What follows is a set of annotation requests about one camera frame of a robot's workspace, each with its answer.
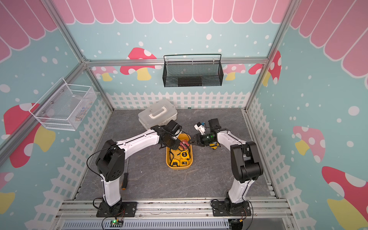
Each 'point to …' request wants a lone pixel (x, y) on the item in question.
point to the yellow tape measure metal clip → (184, 162)
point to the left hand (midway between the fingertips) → (175, 146)
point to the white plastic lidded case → (157, 114)
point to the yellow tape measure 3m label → (185, 155)
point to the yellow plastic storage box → (181, 158)
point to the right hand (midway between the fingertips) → (191, 142)
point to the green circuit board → (116, 223)
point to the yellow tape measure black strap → (174, 163)
